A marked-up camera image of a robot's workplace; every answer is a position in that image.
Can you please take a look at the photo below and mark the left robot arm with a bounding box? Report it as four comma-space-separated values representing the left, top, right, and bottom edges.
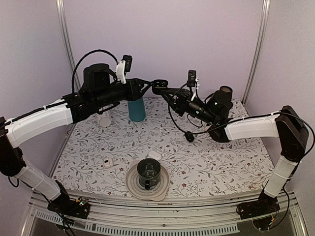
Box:
0, 61, 152, 213

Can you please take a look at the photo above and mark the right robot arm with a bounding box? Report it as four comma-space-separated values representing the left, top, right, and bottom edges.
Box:
152, 86, 309, 214

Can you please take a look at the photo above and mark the dark glass mug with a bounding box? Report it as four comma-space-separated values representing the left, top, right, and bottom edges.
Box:
137, 158, 161, 190

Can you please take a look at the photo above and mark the dark brown tall cup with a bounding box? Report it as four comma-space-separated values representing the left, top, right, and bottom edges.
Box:
220, 86, 233, 100

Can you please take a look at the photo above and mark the small white earbud case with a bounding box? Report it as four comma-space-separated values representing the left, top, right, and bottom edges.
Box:
103, 158, 113, 168

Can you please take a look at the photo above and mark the aluminium frame post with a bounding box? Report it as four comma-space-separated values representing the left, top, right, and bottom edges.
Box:
242, 0, 271, 106
56, 0, 75, 69

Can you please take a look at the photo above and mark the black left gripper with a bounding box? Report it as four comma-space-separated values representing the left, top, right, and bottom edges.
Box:
94, 78, 152, 109

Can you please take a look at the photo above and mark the floral table cloth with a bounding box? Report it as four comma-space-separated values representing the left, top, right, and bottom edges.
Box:
52, 98, 274, 198

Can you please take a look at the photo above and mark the white open charging case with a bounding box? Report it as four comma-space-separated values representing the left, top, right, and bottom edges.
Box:
148, 150, 162, 161

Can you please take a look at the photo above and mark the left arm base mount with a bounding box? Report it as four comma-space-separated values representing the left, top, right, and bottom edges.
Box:
47, 198, 91, 219

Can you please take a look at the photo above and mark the black oval charging case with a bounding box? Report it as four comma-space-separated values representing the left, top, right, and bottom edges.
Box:
151, 79, 168, 95

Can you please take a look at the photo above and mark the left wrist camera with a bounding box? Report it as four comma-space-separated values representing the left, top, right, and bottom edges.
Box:
115, 55, 132, 84

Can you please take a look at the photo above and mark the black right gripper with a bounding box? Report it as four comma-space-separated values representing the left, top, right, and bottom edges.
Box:
160, 88, 217, 125

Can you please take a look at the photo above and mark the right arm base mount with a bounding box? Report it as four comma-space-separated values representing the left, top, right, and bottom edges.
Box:
236, 200, 280, 219

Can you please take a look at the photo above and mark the small black earbud case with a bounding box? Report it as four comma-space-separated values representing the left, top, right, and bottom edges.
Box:
185, 131, 195, 143

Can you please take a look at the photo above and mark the right aluminium frame post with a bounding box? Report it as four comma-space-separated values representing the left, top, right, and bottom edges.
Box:
242, 0, 271, 106

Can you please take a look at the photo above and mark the left aluminium frame post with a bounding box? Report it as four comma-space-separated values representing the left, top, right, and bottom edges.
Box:
56, 0, 75, 69

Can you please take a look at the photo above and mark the beige round plate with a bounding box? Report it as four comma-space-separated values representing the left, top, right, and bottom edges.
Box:
126, 164, 170, 202

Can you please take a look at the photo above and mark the teal cup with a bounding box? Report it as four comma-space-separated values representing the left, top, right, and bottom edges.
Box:
127, 98, 146, 122

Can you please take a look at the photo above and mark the clear plastic cup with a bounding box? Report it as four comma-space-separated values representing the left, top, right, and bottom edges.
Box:
98, 114, 111, 127

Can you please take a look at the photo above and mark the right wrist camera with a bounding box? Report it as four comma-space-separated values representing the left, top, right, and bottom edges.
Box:
187, 70, 200, 101

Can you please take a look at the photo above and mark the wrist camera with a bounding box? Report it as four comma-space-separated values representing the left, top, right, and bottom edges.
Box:
115, 55, 132, 84
187, 70, 200, 101

